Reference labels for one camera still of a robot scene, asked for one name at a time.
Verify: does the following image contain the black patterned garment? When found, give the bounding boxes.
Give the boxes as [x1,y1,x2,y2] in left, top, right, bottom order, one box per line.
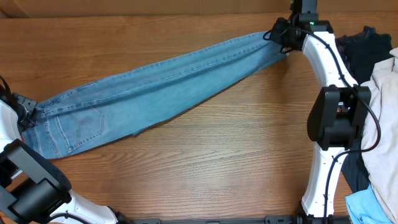
[336,26,392,84]

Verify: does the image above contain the light blue shirt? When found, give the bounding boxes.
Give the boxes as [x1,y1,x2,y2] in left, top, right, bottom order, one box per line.
[345,185,392,224]

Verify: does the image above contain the dark navy garment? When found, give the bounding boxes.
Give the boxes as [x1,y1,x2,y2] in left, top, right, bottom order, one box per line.
[341,152,370,193]

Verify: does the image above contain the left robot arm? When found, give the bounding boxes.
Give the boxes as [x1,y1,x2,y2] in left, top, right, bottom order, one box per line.
[1,92,132,224]

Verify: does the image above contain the pale pink garment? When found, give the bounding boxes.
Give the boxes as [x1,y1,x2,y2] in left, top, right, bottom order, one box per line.
[363,49,397,223]

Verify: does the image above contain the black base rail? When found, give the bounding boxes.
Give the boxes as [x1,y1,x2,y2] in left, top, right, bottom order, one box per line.
[131,214,351,224]

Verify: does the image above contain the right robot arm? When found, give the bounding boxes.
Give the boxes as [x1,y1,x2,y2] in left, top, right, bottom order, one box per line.
[263,0,381,224]

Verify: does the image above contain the light blue denim jeans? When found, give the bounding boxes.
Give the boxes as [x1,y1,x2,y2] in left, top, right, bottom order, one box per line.
[22,32,283,159]

